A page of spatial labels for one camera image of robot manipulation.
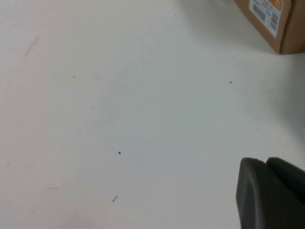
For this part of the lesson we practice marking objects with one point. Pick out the brown cardboard shoe box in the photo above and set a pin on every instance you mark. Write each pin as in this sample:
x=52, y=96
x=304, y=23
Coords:
x=294, y=35

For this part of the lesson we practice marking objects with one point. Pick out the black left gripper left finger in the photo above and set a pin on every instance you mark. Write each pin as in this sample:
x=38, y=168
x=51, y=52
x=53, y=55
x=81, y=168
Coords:
x=255, y=195

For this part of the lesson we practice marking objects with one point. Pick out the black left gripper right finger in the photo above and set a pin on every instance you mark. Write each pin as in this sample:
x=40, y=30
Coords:
x=290, y=186

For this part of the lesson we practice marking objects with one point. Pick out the white orange barcode label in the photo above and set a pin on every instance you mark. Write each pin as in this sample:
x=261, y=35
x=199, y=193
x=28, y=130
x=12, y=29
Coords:
x=264, y=12

